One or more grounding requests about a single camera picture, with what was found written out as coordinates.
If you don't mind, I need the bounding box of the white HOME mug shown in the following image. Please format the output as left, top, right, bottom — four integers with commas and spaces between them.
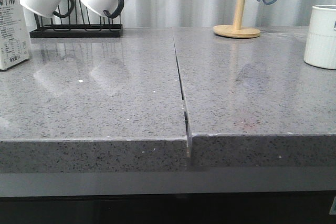
303, 5, 335, 70

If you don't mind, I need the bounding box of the white milk carton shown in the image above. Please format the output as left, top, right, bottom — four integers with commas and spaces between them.
0, 0, 30, 71

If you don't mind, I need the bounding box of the wooden mug tree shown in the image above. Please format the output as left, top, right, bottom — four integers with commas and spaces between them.
213, 0, 260, 39

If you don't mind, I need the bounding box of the black wire mug rack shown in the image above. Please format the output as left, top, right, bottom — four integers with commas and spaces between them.
29, 0, 123, 38

